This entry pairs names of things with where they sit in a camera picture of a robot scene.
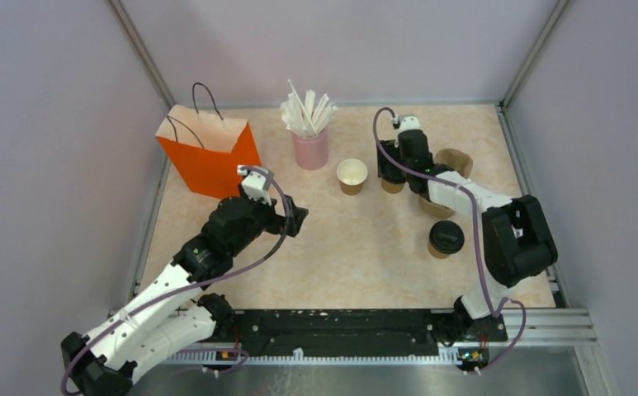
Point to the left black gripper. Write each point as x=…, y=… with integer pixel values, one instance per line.
x=278, y=223

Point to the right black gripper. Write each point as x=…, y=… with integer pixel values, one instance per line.
x=390, y=147

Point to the black plastic cup lid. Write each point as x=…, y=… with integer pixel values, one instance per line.
x=446, y=236

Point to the orange paper bag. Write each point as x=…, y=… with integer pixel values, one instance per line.
x=206, y=148

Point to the brown paper coffee cup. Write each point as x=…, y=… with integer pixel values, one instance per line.
x=436, y=253

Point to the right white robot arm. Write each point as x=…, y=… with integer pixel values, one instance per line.
x=512, y=238

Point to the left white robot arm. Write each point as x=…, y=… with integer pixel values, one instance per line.
x=111, y=358

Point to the stack of brown paper cups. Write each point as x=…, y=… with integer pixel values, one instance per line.
x=352, y=174

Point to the pink cylindrical straw holder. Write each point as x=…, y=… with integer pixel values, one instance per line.
x=311, y=153

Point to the bundle of white wrapped straws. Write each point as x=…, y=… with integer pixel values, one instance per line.
x=306, y=116

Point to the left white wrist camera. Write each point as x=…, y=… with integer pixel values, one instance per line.
x=256, y=182

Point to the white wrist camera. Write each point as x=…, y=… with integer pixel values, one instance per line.
x=407, y=122
x=256, y=182

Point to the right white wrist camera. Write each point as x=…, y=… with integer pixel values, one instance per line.
x=407, y=122

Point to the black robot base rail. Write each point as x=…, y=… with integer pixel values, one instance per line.
x=348, y=333

